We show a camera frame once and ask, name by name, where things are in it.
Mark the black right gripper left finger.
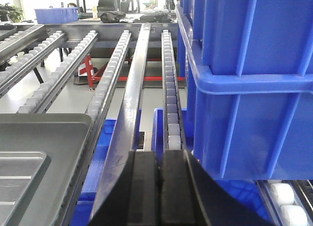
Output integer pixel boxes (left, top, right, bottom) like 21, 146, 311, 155
88, 151, 159, 226

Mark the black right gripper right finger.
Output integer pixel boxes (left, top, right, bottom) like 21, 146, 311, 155
160, 150, 273, 226

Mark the silver ribbed metal tray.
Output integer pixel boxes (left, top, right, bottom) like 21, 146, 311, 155
0, 151, 46, 226

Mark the blue crate below rack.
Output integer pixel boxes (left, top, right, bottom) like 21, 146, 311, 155
70, 108, 269, 226

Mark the white roller track bottom right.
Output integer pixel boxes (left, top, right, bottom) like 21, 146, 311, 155
257, 180, 313, 226

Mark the red metal stand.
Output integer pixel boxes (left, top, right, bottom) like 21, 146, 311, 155
78, 55, 186, 89

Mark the stacked blue crate right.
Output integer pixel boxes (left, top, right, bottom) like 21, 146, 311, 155
176, 0, 313, 180

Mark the roller track far left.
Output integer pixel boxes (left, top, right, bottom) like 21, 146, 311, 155
0, 31, 67, 97

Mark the black bag on table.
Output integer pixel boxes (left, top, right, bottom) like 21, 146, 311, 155
100, 11, 126, 23

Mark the small blue bin background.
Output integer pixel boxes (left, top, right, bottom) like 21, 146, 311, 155
34, 7, 78, 24

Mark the potted green plant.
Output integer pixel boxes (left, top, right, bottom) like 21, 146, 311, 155
0, 3, 24, 23

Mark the steel centre rail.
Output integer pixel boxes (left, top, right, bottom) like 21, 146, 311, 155
90, 23, 151, 217

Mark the roller track right of rail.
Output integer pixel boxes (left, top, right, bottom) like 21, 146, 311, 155
161, 30, 185, 151

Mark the roller track of rail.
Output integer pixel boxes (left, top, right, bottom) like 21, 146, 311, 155
161, 30, 185, 151
85, 30, 131, 124

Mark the roller track left of rail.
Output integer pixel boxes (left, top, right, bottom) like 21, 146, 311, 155
85, 30, 131, 124

